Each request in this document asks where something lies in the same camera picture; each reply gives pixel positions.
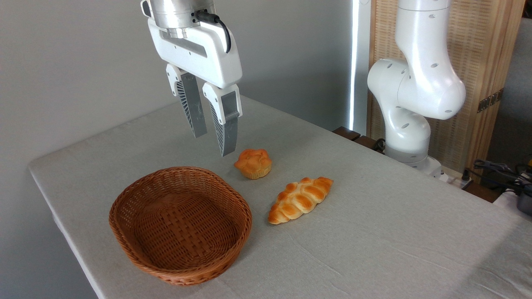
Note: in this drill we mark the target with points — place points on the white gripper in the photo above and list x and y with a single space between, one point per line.
208 58

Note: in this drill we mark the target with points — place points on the round muffin-shaped bread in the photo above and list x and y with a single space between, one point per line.
253 162

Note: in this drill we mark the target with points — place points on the brown wicker basket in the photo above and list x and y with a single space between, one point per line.
183 232

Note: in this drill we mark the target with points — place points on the long braided bread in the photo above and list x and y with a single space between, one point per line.
299 199

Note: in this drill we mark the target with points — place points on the dark brown wooden blocks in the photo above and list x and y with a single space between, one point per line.
353 137

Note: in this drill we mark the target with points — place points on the grey tablecloth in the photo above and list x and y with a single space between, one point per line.
374 241

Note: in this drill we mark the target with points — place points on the wooden folding screen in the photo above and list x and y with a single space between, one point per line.
482 54

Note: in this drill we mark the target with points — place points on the metal screen hinge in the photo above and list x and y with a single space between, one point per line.
490 100

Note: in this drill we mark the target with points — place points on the white vertical frame strip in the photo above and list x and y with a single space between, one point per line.
356 62

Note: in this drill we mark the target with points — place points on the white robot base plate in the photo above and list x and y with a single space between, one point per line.
451 176

